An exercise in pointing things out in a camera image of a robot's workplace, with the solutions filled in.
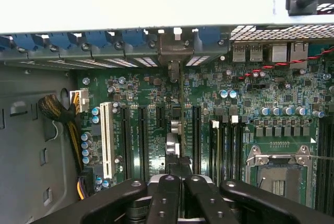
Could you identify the silver ethernet port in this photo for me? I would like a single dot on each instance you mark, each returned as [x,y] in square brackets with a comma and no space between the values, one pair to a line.
[299,55]

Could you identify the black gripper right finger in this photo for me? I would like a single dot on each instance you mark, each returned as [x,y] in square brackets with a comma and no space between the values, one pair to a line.
[203,200]

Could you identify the open black PC case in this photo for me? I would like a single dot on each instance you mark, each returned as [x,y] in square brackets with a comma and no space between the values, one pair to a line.
[26,130]

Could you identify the CPU socket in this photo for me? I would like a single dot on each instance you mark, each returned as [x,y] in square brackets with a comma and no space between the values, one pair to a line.
[276,179]

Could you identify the long black expansion slot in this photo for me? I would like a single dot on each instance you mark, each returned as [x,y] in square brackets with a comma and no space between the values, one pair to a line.
[126,143]
[197,135]
[143,140]

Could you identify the green motherboard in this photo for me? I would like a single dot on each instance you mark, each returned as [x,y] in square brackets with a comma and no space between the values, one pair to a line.
[146,91]

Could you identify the black rear wall knob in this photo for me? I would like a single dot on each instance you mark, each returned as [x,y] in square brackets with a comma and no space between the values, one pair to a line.
[305,2]

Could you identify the white expansion slot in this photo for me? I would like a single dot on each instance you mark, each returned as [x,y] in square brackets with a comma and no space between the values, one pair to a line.
[107,140]

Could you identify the white power connector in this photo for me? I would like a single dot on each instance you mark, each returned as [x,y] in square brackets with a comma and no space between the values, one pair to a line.
[83,101]

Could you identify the silver USB port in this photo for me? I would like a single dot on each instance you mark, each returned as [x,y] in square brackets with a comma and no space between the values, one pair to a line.
[239,53]
[256,53]

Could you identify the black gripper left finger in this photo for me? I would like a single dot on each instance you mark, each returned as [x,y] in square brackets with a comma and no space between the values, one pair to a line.
[164,203]

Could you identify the silver rear port block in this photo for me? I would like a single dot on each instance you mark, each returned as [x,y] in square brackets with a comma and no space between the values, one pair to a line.
[279,53]

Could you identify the black power connector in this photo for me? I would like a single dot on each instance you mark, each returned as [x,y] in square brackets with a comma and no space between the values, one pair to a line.
[87,182]

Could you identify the short black expansion slot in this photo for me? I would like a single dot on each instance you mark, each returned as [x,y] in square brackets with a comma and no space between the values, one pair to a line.
[160,117]

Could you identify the blue card retention latch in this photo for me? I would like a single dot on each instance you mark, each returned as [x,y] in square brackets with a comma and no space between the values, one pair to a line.
[99,40]
[28,41]
[64,41]
[133,38]
[208,37]

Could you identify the black RAM slot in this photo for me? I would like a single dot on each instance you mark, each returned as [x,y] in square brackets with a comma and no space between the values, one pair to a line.
[234,151]
[242,151]
[225,151]

